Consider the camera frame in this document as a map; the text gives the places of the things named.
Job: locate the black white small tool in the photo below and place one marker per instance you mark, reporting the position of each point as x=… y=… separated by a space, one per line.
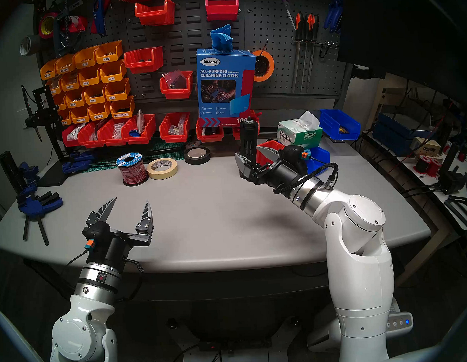
x=207 y=133

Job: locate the small red plastic bin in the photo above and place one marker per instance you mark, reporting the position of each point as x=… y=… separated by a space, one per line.
x=260 y=158

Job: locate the clear plastic parts bag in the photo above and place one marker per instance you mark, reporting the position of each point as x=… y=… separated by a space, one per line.
x=74 y=132
x=178 y=125
x=174 y=80

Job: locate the black desk device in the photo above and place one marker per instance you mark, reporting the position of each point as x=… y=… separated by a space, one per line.
x=451 y=178

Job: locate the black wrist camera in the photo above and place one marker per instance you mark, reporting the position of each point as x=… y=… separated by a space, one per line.
x=293 y=153
x=99 y=231

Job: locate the red white tape roll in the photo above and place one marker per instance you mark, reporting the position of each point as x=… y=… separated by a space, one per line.
x=79 y=24

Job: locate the black cylinder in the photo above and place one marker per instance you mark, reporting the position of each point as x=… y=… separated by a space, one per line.
x=10 y=171

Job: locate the grey duct tape roll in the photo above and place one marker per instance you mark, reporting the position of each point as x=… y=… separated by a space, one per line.
x=32 y=46

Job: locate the blue microfiber cloth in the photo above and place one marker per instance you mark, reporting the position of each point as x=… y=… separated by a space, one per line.
x=221 y=39

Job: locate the white cardboard box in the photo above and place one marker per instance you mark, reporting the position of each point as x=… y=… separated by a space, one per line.
x=427 y=149

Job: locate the black pegboard wall panel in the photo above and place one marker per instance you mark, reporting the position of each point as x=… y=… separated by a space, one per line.
x=274 y=28

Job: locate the black electric screwdriver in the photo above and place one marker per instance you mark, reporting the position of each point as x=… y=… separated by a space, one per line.
x=249 y=138

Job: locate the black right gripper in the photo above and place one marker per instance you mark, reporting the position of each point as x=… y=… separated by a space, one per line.
x=287 y=178

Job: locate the green cutting mat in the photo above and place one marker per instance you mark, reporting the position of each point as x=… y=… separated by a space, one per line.
x=167 y=146

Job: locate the green white wipes box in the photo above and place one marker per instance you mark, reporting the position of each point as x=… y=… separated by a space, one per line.
x=298 y=136

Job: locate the black tool stand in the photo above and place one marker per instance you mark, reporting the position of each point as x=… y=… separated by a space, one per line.
x=48 y=112

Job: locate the blue storage crate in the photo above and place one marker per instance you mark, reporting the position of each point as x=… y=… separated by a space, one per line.
x=392 y=135

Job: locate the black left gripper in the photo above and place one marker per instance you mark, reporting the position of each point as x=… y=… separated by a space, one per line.
x=110 y=248

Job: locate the beige masking tape roll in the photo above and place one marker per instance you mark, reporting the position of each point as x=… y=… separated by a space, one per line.
x=168 y=174

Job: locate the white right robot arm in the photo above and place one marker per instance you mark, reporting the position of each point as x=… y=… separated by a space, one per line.
x=359 y=273

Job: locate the large blue plastic bin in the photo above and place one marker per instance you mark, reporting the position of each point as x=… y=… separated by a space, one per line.
x=330 y=122

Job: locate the orange tape roll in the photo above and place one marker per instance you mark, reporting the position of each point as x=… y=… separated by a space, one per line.
x=271 y=72

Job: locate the red yellow tape roll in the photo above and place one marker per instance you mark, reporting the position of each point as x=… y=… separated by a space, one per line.
x=42 y=27

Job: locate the black power strip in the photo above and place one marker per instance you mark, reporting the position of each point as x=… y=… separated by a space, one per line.
x=239 y=344

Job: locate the black monitor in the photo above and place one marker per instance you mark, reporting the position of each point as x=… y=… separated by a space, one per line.
x=404 y=31

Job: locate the orange plastic parts bin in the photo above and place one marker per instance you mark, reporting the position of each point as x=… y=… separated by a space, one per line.
x=85 y=62
x=60 y=106
x=108 y=57
x=95 y=99
x=112 y=76
x=54 y=90
x=48 y=74
x=99 y=116
x=89 y=81
x=122 y=114
x=70 y=86
x=117 y=95
x=80 y=119
x=65 y=69
x=75 y=103
x=65 y=121

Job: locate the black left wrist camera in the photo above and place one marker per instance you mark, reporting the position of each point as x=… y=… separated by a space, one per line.
x=99 y=231

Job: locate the black tape roll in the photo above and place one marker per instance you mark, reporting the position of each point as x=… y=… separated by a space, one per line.
x=187 y=158

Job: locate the blue bar clamp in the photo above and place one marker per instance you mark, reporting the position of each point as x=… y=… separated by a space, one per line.
x=39 y=206
x=29 y=174
x=78 y=163

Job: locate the blue cleaning cloths box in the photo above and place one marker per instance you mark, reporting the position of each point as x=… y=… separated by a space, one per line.
x=219 y=103

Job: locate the small blue plastic bin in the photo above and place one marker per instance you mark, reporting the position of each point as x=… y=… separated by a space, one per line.
x=321 y=153

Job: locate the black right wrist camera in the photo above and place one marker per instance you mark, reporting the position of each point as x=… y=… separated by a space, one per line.
x=293 y=153

